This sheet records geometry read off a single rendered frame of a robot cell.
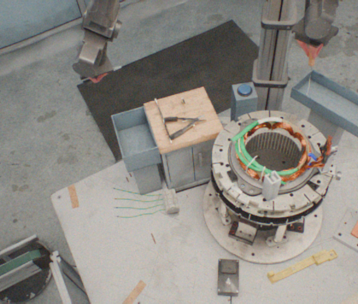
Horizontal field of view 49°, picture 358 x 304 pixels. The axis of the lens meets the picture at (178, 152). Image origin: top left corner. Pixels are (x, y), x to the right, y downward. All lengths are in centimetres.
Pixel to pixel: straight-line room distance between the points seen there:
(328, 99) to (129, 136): 64
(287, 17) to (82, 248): 99
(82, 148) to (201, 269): 150
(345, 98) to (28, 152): 196
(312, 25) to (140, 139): 62
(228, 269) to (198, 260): 12
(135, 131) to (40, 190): 130
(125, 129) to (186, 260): 46
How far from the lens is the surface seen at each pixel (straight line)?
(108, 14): 90
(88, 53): 97
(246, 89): 130
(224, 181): 104
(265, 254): 128
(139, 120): 129
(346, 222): 138
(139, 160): 118
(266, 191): 99
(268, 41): 139
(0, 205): 255
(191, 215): 135
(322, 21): 99
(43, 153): 264
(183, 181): 135
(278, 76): 150
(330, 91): 137
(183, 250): 130
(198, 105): 123
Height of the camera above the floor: 200
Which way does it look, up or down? 56 degrees down
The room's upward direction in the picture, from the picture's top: 8 degrees counter-clockwise
